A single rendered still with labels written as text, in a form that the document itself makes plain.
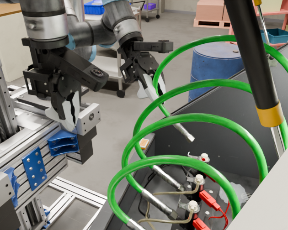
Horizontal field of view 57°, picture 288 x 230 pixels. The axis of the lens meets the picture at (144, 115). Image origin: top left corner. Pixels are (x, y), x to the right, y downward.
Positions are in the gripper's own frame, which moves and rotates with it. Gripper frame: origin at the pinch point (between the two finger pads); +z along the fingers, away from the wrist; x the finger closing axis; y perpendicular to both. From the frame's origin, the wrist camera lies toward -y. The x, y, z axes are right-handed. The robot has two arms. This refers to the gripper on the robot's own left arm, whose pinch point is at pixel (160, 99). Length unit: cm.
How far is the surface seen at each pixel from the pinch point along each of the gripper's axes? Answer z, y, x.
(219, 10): -245, 202, -542
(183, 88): 3.8, -18.1, 13.4
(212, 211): 33.3, 1.8, -4.2
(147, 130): 8.9, -12.8, 21.1
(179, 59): -122, 205, -319
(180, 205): 25.2, -5.8, 13.4
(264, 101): 13, -38, 32
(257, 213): 21, -35, 35
